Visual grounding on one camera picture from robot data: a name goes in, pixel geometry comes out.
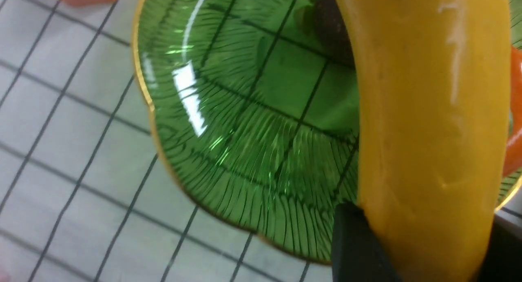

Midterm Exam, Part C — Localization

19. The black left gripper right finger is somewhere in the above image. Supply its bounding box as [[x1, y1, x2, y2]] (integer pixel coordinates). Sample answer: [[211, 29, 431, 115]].
[[477, 217, 522, 282]]

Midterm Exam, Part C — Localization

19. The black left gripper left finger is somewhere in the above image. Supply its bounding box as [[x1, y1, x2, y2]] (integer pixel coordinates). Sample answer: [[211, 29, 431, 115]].
[[331, 203, 402, 282]]

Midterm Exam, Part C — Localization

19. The orange persimmon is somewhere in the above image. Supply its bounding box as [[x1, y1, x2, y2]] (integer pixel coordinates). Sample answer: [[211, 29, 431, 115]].
[[502, 46, 522, 177]]

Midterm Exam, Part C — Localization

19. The yellow banana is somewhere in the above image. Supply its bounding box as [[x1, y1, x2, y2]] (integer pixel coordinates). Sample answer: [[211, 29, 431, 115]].
[[336, 0, 511, 282]]

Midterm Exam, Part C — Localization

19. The green leaf glass plate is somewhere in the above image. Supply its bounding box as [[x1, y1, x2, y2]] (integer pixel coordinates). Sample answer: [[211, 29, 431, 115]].
[[132, 0, 521, 264]]

